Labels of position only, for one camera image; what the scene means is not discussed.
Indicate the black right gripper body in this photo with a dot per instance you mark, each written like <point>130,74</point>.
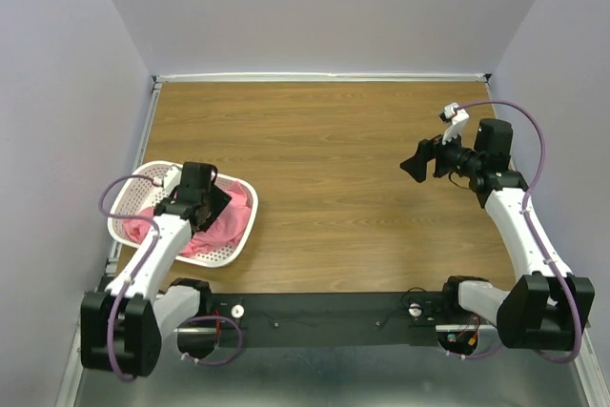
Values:
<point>453,156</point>

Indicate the white perforated plastic basket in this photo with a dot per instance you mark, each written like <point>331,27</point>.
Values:
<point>138,195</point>

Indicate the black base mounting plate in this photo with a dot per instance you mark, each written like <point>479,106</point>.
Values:
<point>256,321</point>

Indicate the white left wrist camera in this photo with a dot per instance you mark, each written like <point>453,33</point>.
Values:
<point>170,179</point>

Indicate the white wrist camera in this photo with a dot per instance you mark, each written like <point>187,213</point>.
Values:
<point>170,179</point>
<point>455,118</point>

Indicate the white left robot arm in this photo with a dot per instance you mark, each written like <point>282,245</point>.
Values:
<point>123,327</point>

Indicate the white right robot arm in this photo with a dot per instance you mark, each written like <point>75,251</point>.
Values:
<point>548,307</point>

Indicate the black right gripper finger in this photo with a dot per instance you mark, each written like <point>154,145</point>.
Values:
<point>427,150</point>
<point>416,166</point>

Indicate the pink t shirt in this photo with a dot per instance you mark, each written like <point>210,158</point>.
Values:
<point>227,231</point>

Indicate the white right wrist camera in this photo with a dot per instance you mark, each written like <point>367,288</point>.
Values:
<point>455,118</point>

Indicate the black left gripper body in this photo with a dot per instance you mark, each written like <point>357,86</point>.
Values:
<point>206,198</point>

